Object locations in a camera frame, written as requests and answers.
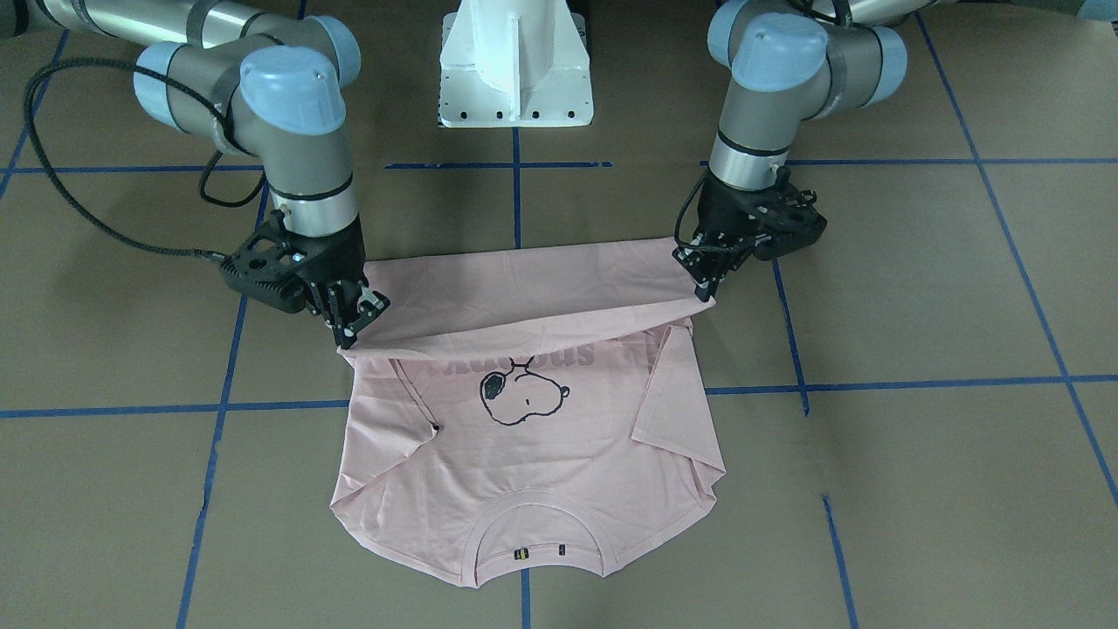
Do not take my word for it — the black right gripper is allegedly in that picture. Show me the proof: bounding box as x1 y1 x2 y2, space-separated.
219 215 390 347

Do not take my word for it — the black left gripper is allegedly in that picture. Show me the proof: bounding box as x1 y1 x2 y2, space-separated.
673 168 827 302

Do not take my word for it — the pink t-shirt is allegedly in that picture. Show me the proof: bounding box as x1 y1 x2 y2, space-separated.
330 238 726 588

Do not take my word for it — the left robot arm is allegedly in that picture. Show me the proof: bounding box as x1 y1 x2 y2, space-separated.
673 1 927 301

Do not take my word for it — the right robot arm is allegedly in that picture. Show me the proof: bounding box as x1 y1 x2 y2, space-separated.
3 1 389 347

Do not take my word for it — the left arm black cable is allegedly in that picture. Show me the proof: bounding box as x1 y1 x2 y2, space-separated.
673 175 710 254

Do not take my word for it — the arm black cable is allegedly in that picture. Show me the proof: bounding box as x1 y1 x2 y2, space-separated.
673 175 710 254
23 58 268 261

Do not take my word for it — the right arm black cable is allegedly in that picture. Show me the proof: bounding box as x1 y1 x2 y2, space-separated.
23 58 268 261

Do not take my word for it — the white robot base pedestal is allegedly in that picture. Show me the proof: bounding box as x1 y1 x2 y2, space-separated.
437 1 595 128

